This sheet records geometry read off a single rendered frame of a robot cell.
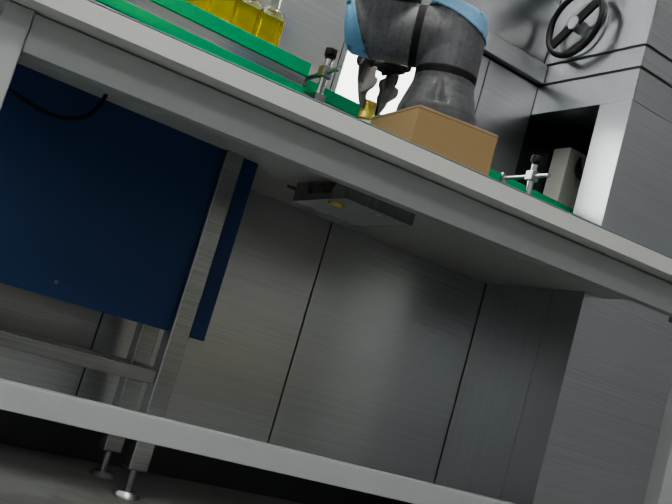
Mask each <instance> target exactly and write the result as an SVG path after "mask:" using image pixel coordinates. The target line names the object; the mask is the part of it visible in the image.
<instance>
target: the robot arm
mask: <svg viewBox="0 0 672 504"><path fill-rule="evenodd" d="M421 2H422V0H347V4H346V8H345V19H344V37H345V44H346V47H347V49H348V51H349V52H350V53H351V54H353V55H357V56H358V57H357V65H358V66H359V67H358V78H357V82H358V99H359V105H360V107H361V108H363V107H364V104H365V102H366V95H367V93H368V91H369V90H370V89H372V88H373V87H374V86H375V85H376V84H377V81H378V78H377V77H376V76H375V75H376V72H377V71H379V72H381V75H382V76H385V75H386V78H384V79H381V80H380V81H379V85H378V86H379V94H378V96H377V102H376V103H377V107H376V111H375V115H379V114H380V113H381V112H382V111H383V110H384V108H385V106H386V105H387V103H388V102H390V101H392V100H393V99H395V98H396V97H397V96H398V92H399V90H398V88H396V87H395V86H396V85H397V82H398V80H399V75H403V74H405V73H407V72H411V69H412V67H414V68H416V69H415V74H414V78H413V81H412V82H411V84H410V86H409V87H408V89H407V91H406V92H405V94H404V95H403V97H402V99H401V100H400V102H399V104H398V106H397V109H396V111H397V110H401V109H405V108H408V107H412V106H416V105H420V104H421V105H423V106H426V107H428V108H431V109H433V110H436V111H438V112H441V113H443V114H446V115H448V116H451V117H453V118H456V119H458V120H461V121H463V122H466V123H468V124H471V125H473V126H476V125H477V119H476V117H475V99H474V91H475V86H476V82H477V78H478V73H479V69H480V65H481V60H482V56H483V51H484V47H485V46H486V43H487V40H486V37H487V32H488V21H487V18H486V17H485V15H484V14H483V13H482V12H481V11H480V10H479V9H478V8H476V7H475V6H473V5H472V4H470V3H468V2H465V1H463V0H432V2H431V3H430V5H429V6H428V5H423V4H421Z"/></svg>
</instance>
